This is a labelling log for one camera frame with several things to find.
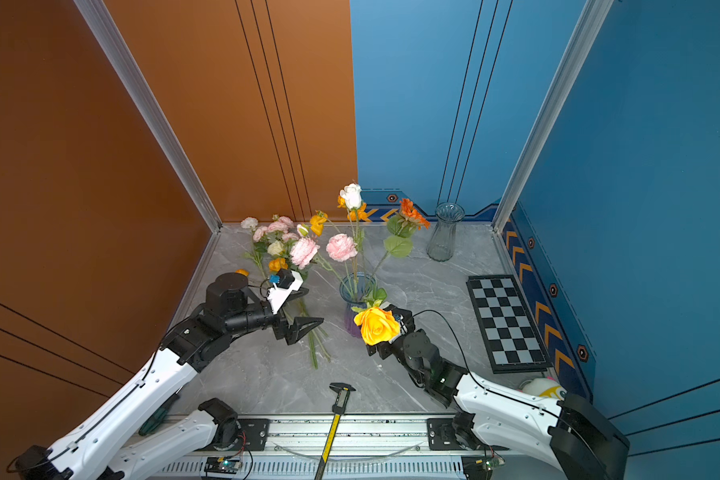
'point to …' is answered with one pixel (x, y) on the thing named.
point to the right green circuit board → (480, 467)
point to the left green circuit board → (223, 464)
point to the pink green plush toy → (545, 387)
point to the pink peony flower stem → (305, 251)
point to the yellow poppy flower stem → (320, 218)
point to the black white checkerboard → (510, 337)
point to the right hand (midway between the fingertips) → (373, 317)
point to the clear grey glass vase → (440, 246)
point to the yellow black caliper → (338, 408)
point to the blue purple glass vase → (366, 284)
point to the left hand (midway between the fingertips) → (313, 302)
